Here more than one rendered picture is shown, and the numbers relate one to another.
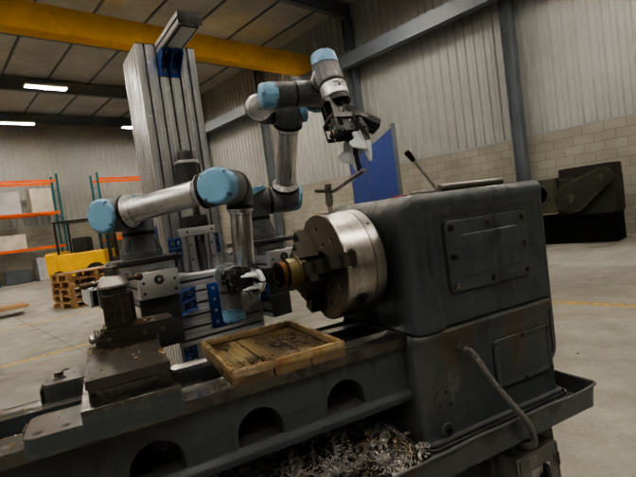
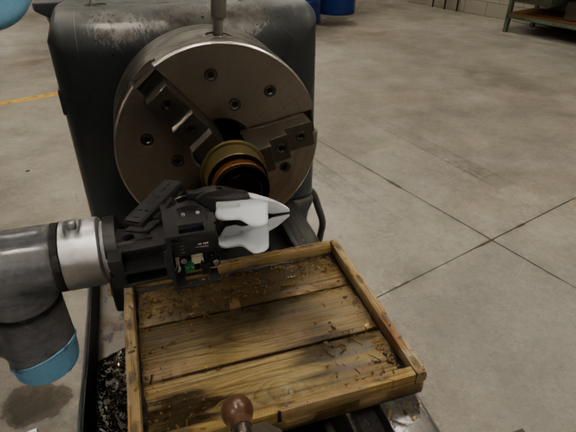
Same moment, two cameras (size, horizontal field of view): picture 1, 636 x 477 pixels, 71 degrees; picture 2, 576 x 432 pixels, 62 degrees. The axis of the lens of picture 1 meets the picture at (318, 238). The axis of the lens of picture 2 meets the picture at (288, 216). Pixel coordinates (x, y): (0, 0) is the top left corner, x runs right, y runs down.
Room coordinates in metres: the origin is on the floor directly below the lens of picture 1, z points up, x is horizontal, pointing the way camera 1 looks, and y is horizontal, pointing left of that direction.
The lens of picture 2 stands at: (1.11, 0.65, 1.39)
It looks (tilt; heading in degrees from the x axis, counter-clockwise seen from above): 33 degrees down; 279
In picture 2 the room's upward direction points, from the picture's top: straight up
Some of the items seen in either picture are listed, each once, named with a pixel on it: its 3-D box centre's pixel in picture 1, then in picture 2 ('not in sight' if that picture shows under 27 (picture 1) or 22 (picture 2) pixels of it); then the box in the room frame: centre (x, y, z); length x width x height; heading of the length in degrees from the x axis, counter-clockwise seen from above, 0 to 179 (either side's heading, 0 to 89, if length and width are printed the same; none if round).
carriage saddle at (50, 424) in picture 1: (106, 386); not in sight; (1.05, 0.55, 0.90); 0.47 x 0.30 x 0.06; 26
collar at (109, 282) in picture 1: (112, 281); not in sight; (1.14, 0.54, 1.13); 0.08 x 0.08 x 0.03
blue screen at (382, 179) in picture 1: (374, 210); not in sight; (8.21, -1.09, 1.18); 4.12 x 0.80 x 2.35; 4
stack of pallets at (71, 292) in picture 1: (89, 285); not in sight; (9.64, 5.07, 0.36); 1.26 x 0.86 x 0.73; 144
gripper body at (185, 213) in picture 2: (239, 279); (165, 243); (1.31, 0.25, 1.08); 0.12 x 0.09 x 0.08; 26
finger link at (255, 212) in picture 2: (251, 275); (255, 213); (1.22, 0.20, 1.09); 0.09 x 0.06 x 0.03; 26
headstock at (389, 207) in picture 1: (435, 250); (178, 77); (1.53, -0.40, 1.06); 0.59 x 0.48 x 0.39; 116
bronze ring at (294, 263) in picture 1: (291, 273); (235, 176); (1.27, 0.09, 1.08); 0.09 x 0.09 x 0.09; 26
